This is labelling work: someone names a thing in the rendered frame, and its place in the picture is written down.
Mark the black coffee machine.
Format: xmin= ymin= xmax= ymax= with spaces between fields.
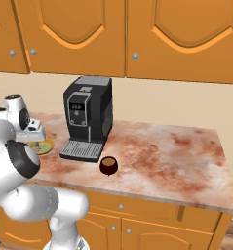
xmin=58 ymin=75 xmax=114 ymax=164

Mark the orange drawer front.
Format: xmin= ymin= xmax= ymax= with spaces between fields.
xmin=82 ymin=189 xmax=184 ymax=223

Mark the orange wall cupboard door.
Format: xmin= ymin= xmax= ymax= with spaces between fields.
xmin=0 ymin=0 xmax=31 ymax=75
xmin=12 ymin=0 xmax=128 ymax=78
xmin=125 ymin=0 xmax=233 ymax=85

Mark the orange base cupboard door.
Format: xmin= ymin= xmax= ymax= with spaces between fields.
xmin=74 ymin=212 xmax=123 ymax=250
xmin=0 ymin=206 xmax=54 ymax=250
xmin=120 ymin=217 xmax=219 ymax=250

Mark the yellow-green saucer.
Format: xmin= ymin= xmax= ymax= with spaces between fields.
xmin=27 ymin=137 xmax=55 ymax=156

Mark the dark brown coffee cup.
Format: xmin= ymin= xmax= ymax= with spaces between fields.
xmin=98 ymin=155 xmax=120 ymax=177

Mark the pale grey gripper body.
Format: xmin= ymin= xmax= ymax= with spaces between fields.
xmin=14 ymin=127 xmax=47 ymax=144

